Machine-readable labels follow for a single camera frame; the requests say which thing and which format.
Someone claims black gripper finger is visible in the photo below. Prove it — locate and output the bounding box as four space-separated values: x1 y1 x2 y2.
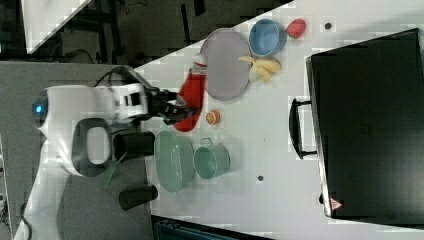
164 104 200 125

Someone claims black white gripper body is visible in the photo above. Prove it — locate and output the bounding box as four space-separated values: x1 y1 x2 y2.
114 83 177 122

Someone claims red ketchup bottle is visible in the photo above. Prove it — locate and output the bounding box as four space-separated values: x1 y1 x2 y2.
174 53 207 132

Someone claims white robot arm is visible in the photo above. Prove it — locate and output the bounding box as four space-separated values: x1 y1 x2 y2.
13 66 199 240

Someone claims orange slice toy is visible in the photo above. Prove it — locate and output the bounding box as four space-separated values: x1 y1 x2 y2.
205 110 220 125

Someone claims green mug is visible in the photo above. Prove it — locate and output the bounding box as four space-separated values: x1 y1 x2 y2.
194 137 230 180

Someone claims grey round plate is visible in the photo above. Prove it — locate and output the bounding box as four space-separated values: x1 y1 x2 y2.
200 28 251 101

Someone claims green slotted spatula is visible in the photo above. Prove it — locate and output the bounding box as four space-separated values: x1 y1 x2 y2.
101 153 126 189

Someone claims black cylinder cup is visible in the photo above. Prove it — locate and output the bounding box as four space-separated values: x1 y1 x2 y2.
118 185 158 211

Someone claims peeled banana toy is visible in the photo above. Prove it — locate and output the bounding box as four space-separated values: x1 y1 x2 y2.
239 56 282 82

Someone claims blue bowl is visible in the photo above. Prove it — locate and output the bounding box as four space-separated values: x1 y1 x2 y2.
249 19 287 57

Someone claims red fruit toy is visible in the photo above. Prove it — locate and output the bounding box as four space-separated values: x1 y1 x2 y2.
286 19 306 39

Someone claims toaster oven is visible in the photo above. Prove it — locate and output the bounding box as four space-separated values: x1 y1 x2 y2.
305 28 424 229

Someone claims blue metal frame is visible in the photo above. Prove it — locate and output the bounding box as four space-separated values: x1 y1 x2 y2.
151 215 271 240

